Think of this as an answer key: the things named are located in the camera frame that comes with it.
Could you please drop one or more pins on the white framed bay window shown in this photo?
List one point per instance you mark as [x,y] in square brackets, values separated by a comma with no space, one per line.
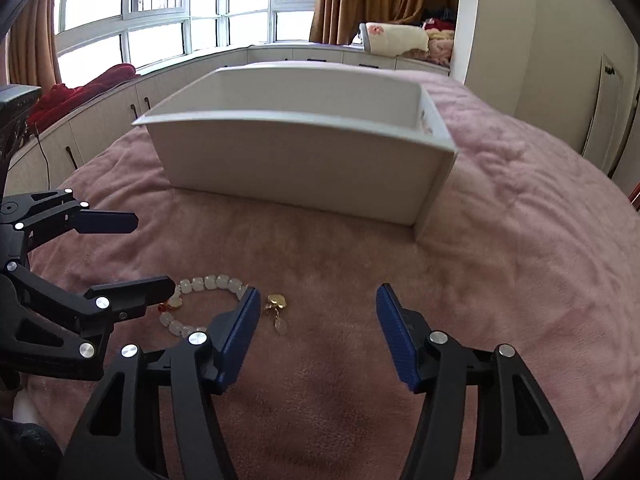
[200,5]

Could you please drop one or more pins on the pink crumpled blanket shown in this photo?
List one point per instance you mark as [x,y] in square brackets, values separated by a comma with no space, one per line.
[435,47]

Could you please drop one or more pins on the gold heart earring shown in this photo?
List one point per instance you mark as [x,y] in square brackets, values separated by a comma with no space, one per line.
[276,302]

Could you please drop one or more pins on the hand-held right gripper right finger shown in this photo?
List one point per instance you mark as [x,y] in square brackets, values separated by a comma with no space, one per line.
[395,340]

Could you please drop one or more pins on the dark red clothes pile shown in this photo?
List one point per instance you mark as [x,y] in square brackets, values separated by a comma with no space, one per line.
[442,24]

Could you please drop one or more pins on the dark blue pants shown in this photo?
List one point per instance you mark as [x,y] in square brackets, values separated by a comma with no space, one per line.
[30,452]

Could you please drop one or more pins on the pink fleece blanket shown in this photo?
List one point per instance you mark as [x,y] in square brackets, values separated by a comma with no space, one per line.
[500,285]

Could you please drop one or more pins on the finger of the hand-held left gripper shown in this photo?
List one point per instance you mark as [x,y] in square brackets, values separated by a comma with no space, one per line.
[107,222]
[135,292]

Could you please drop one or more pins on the white rectangular storage box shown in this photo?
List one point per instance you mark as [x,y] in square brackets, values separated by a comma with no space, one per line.
[300,165]

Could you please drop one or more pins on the white narrow door panel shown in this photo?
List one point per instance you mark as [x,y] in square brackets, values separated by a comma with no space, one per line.
[605,110]

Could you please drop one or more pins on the red cloth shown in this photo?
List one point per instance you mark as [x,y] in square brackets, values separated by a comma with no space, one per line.
[85,90]

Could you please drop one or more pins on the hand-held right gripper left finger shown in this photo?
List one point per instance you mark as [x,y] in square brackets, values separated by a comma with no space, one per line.
[242,335]

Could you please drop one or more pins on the folded cream flower blanket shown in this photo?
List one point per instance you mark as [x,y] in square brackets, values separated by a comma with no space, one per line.
[395,37]

